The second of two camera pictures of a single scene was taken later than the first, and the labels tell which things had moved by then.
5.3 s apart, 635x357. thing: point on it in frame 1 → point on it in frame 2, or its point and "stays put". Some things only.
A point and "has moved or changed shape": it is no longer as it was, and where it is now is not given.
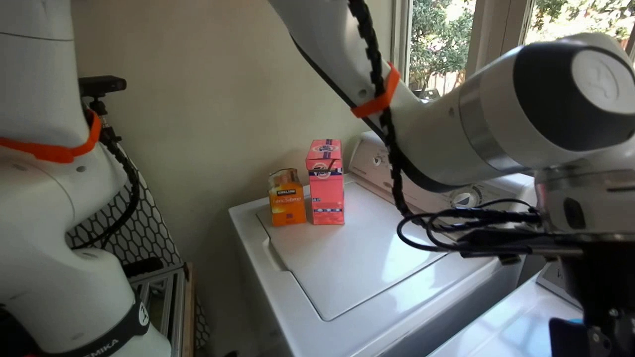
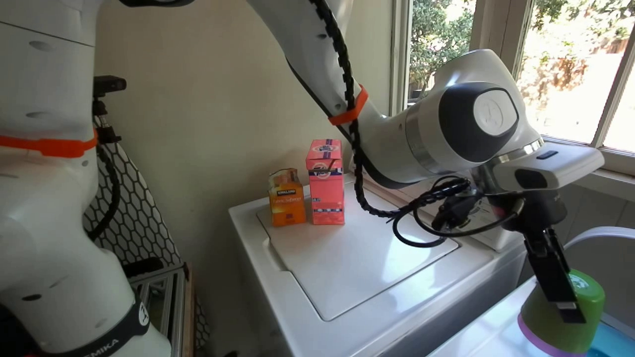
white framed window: (438, 43) stays put
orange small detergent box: (287, 198) stays put
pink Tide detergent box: (327, 180) stays put
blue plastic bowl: (569, 338) has moved or changed shape
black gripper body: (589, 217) → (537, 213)
